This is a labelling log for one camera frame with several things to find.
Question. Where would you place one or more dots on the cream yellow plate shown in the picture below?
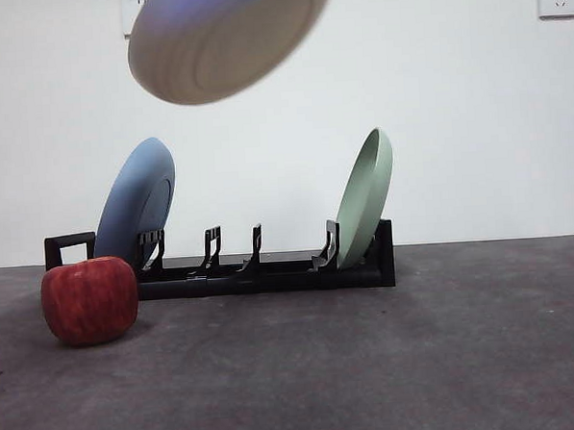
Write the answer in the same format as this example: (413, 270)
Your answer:
(221, 54)

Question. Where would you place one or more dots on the red apple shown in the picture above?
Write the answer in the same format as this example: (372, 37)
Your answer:
(89, 302)

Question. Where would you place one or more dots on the black plate rack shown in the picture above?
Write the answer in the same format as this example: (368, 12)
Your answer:
(290, 282)

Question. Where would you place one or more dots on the green plate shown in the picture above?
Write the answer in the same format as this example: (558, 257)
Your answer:
(368, 196)

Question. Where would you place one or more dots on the blue plate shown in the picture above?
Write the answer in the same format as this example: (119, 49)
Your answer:
(132, 199)

